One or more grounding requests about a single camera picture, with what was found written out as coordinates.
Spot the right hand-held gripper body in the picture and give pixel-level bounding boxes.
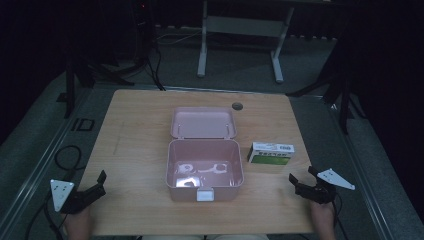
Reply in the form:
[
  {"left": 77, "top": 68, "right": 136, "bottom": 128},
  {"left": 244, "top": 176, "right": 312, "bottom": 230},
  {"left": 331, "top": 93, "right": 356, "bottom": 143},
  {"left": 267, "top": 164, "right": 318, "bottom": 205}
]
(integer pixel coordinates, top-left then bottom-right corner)
[{"left": 295, "top": 167, "right": 356, "bottom": 205}]

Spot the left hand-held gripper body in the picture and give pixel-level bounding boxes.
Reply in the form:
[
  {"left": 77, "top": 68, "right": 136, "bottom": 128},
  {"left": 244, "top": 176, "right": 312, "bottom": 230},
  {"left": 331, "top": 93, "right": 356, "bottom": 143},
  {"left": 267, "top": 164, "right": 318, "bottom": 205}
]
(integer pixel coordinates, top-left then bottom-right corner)
[{"left": 49, "top": 179, "right": 101, "bottom": 215}]

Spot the person's right hand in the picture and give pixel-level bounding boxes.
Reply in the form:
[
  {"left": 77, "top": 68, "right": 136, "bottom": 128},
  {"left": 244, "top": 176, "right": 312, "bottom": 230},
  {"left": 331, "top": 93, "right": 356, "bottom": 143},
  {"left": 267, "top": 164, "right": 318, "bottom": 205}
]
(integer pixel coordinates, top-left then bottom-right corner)
[{"left": 309, "top": 201, "right": 337, "bottom": 231}]

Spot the person's left hand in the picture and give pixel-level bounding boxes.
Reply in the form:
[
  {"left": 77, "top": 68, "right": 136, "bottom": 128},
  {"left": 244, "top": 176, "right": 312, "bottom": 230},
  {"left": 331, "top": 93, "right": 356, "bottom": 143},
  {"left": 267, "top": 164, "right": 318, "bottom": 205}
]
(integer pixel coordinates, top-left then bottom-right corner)
[{"left": 61, "top": 205, "right": 95, "bottom": 236}]

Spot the white and green medicine box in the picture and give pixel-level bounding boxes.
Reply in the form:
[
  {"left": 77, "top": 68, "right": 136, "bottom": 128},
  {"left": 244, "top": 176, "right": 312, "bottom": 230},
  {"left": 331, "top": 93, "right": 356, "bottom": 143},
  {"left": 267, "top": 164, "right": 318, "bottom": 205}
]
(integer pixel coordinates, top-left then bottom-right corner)
[{"left": 246, "top": 141, "right": 296, "bottom": 166}]

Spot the black tripod stand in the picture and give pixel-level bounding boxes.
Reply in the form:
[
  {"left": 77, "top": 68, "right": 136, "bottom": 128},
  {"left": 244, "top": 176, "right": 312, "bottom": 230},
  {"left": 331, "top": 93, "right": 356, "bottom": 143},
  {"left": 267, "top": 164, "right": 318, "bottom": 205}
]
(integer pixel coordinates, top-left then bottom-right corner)
[
  {"left": 285, "top": 33, "right": 368, "bottom": 136},
  {"left": 55, "top": 29, "right": 136, "bottom": 120}
]

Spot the pink plastic box with lid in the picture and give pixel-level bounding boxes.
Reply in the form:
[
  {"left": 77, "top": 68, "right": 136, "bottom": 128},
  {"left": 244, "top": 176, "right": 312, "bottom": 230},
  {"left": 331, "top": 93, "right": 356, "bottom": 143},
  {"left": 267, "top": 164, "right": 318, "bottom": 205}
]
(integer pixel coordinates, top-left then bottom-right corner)
[{"left": 165, "top": 106, "right": 245, "bottom": 203}]

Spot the dark equipment tower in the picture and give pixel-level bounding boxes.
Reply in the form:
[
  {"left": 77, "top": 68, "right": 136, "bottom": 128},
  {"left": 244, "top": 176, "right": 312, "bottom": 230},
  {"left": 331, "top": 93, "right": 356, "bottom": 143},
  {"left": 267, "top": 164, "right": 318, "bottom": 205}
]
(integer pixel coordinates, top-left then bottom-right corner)
[{"left": 131, "top": 0, "right": 156, "bottom": 69}]

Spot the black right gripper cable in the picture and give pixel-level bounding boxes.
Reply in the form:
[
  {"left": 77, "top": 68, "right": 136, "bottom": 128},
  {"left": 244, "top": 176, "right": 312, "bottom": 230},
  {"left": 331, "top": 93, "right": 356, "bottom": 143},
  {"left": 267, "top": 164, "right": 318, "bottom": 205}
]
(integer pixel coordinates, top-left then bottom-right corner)
[{"left": 332, "top": 192, "right": 350, "bottom": 240}]

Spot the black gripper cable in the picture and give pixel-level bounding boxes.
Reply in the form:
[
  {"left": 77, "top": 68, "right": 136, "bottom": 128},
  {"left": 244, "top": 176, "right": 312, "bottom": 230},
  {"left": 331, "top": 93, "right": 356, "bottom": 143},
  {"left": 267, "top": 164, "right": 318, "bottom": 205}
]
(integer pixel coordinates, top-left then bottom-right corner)
[
  {"left": 23, "top": 144, "right": 84, "bottom": 240},
  {"left": 332, "top": 192, "right": 350, "bottom": 240}
]

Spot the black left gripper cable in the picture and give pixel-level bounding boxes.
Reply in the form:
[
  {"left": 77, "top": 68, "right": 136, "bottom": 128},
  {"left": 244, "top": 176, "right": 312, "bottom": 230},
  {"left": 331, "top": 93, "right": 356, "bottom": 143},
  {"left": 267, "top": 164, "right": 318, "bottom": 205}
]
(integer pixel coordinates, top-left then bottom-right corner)
[{"left": 23, "top": 144, "right": 84, "bottom": 240}]

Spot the metal floor rail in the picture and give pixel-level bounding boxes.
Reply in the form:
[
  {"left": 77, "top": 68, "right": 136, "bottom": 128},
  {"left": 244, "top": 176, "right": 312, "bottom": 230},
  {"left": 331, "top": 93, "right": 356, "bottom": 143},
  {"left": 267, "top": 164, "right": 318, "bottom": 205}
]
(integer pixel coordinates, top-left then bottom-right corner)
[
  {"left": 0, "top": 87, "right": 96, "bottom": 234},
  {"left": 328, "top": 99, "right": 396, "bottom": 240}
]

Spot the black cable on floor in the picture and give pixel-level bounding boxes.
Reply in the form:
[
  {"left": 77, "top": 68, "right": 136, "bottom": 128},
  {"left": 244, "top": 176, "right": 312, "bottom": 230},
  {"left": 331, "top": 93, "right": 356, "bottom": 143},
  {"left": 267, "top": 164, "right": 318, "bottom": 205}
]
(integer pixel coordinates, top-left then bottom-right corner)
[{"left": 145, "top": 39, "right": 167, "bottom": 92}]

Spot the white metal desk frame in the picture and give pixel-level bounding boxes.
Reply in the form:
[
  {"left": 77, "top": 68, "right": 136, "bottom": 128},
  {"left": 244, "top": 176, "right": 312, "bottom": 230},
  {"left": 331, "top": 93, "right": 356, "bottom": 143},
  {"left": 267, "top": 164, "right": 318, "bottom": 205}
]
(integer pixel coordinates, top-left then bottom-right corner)
[{"left": 196, "top": 0, "right": 296, "bottom": 84}]

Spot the white cable on floor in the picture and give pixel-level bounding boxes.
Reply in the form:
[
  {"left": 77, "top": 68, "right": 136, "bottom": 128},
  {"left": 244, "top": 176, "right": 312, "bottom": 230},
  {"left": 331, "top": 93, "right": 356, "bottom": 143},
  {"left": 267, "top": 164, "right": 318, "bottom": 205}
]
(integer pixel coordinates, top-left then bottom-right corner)
[{"left": 155, "top": 29, "right": 203, "bottom": 46}]

